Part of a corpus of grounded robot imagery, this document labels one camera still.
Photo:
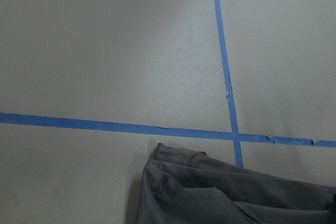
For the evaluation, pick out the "dark brown t-shirt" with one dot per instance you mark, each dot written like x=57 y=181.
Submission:
x=185 y=186

